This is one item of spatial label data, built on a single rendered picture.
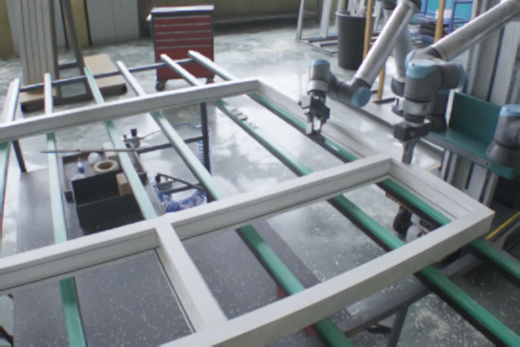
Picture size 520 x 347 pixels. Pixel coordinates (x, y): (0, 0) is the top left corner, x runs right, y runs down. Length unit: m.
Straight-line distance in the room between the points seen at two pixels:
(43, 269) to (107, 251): 0.17
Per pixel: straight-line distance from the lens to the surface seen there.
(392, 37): 1.87
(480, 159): 2.21
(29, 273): 1.16
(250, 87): 2.27
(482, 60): 2.38
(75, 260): 1.15
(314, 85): 1.71
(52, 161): 1.76
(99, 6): 8.25
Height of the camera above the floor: 1.61
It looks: 27 degrees down
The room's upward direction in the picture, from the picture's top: straight up
